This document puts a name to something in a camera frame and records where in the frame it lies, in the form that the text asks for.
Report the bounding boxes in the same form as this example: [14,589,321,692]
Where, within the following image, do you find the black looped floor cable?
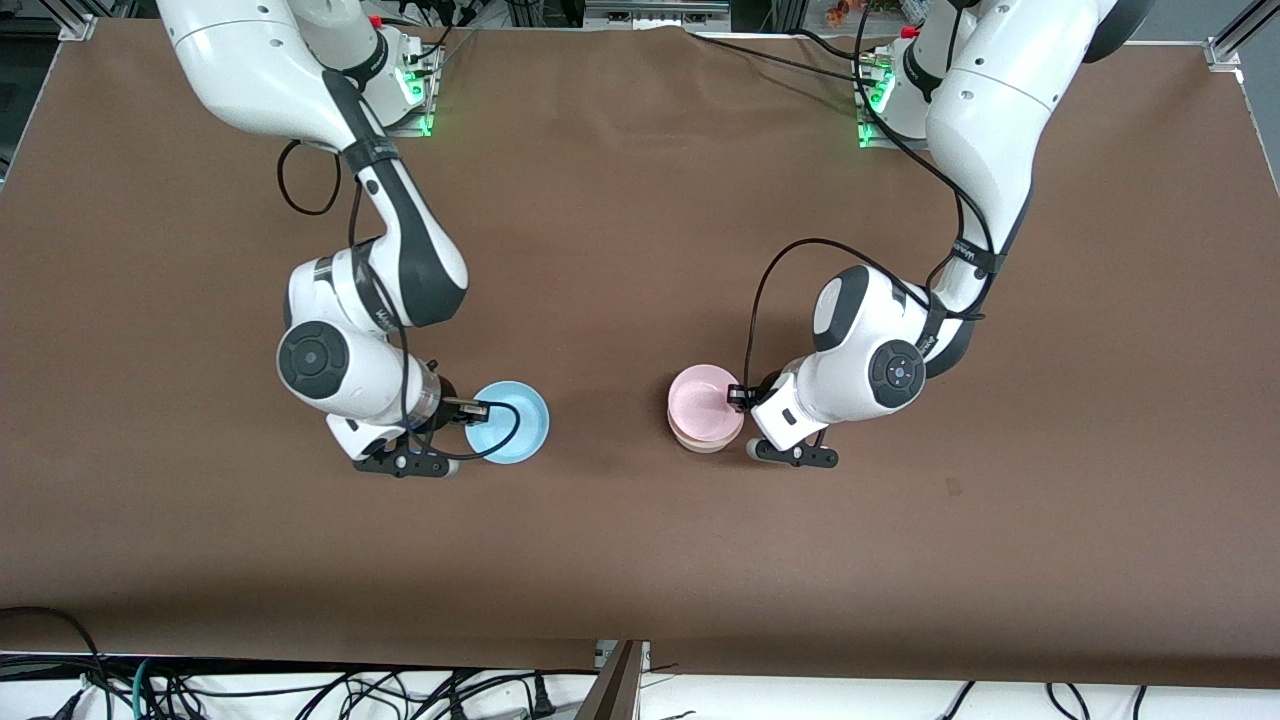
[0,606,106,720]

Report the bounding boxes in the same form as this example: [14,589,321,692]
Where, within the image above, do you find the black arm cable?
[277,138,522,462]
[742,0,1003,403]

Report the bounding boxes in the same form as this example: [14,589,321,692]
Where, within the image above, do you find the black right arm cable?
[277,138,522,462]

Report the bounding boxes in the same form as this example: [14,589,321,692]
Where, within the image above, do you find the long black table cable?
[690,33,883,89]

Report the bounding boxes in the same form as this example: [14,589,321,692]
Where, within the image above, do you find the brown table cover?
[0,20,1280,691]

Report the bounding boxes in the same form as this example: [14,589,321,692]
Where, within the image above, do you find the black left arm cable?
[742,0,1003,403]

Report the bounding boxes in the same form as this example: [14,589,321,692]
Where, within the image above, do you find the white bowl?
[668,420,747,456]

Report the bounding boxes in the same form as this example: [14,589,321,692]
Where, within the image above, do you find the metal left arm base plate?
[855,52,936,152]

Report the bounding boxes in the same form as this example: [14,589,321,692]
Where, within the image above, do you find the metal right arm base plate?
[385,40,438,139]

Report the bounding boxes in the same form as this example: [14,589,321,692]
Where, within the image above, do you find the grey metal rack device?
[584,0,732,30]

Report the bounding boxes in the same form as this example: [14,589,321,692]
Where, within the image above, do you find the blue bowl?
[463,380,552,466]

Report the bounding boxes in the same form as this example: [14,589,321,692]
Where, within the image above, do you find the short black table cable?
[790,27,881,63]

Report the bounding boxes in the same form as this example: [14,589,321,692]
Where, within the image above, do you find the aluminium profile beam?
[575,640,652,720]

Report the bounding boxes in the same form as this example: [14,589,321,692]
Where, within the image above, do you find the pink bowl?
[667,364,747,444]

